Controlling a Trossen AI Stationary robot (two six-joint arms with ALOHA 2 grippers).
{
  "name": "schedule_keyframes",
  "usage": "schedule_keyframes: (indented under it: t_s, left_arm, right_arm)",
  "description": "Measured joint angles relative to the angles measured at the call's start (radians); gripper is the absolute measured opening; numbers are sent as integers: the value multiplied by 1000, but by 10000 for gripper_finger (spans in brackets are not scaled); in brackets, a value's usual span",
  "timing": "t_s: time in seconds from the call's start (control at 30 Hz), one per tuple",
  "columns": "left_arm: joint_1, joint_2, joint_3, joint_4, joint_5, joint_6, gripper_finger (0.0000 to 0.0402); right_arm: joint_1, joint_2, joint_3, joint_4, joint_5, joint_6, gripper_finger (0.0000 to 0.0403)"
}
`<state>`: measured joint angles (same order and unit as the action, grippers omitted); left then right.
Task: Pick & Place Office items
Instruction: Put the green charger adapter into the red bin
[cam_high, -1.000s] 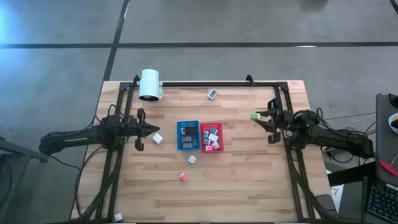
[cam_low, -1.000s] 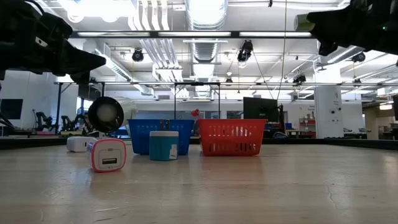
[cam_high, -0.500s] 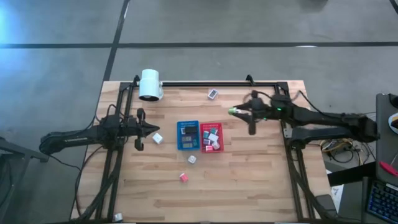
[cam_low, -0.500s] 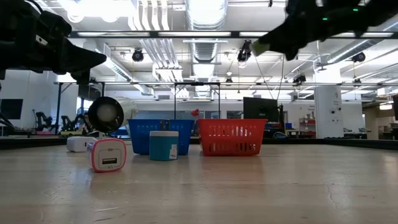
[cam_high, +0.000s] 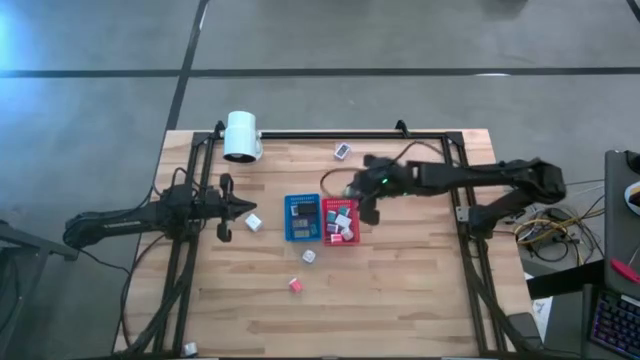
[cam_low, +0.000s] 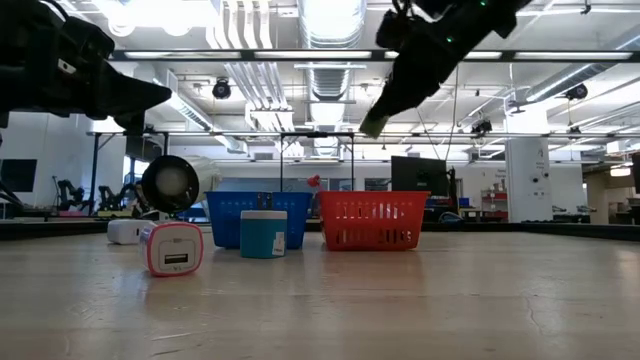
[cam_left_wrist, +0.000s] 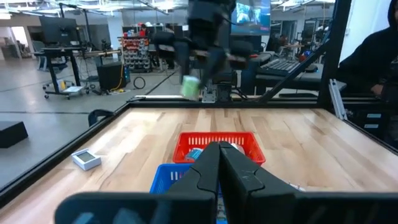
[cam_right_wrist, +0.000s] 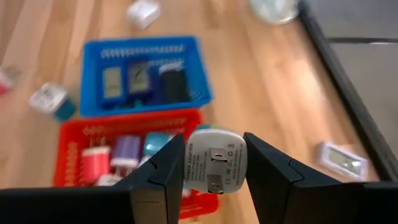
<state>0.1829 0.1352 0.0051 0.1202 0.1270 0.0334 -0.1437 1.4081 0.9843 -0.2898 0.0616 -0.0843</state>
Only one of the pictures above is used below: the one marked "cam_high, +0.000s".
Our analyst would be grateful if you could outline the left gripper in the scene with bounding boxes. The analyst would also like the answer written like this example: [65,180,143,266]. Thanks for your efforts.
[203,172,258,244]

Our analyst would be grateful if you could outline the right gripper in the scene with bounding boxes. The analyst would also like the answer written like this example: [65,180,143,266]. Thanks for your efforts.
[354,154,409,227]

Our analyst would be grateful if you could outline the blue plastic basket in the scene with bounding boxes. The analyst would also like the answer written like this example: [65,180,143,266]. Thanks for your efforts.
[283,193,323,244]

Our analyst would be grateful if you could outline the red plastic basket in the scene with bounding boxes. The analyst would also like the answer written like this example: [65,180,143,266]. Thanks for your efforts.
[321,196,362,247]

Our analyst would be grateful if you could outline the black flat device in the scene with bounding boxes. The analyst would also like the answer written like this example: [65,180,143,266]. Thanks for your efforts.
[507,312,544,349]

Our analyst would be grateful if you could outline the white paper sheet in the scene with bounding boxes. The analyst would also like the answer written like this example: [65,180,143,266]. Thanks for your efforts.
[530,294,554,329]

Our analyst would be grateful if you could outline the grey metal stand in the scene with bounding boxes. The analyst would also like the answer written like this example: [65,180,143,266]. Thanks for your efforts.
[0,219,81,360]

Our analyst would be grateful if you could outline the dark grey side desk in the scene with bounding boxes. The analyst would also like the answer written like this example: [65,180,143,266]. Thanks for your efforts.
[579,148,640,360]

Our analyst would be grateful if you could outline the white and yellow object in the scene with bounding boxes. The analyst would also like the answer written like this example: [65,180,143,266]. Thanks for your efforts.
[623,180,640,217]

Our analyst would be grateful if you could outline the backlit black keyboard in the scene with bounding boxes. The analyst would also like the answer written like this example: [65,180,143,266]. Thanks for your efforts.
[589,288,640,360]

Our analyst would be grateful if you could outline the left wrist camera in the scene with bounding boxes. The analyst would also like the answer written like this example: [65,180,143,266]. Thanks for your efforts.
[203,192,224,214]

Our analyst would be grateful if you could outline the black right camera cable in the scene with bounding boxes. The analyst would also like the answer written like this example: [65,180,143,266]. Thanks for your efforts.
[319,139,454,199]

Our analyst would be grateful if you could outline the black aluminium table frame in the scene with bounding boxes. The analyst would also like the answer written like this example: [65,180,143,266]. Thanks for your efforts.
[127,119,539,359]

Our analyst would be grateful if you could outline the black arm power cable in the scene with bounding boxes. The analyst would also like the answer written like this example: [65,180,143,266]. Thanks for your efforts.
[118,232,171,354]

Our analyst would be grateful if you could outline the yellow cable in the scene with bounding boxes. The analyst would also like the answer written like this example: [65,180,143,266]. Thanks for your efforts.
[514,209,606,254]

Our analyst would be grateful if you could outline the tangled black floor cables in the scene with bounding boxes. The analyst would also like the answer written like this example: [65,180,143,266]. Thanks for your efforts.
[517,197,607,264]

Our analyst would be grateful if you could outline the red handled tool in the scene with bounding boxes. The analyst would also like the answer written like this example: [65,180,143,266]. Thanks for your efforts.
[608,258,640,286]

